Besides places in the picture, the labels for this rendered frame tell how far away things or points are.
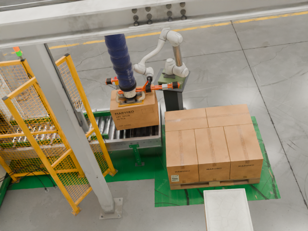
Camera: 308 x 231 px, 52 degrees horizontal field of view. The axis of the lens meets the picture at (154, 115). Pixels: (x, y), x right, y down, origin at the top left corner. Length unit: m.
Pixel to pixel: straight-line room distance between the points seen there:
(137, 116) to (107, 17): 2.83
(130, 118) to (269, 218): 2.16
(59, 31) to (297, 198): 3.72
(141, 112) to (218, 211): 1.71
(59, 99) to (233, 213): 1.89
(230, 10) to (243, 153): 2.85
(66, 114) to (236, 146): 2.23
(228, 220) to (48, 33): 2.28
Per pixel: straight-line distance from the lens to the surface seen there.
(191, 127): 4.42
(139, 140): 4.32
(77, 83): 3.58
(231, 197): 3.23
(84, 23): 1.53
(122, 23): 1.50
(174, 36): 4.18
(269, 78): 6.11
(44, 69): 2.71
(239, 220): 3.13
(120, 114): 4.19
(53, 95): 2.87
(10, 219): 5.02
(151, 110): 4.14
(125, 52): 3.71
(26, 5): 1.92
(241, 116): 4.58
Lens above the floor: 3.81
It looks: 45 degrees down
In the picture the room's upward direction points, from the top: 11 degrees counter-clockwise
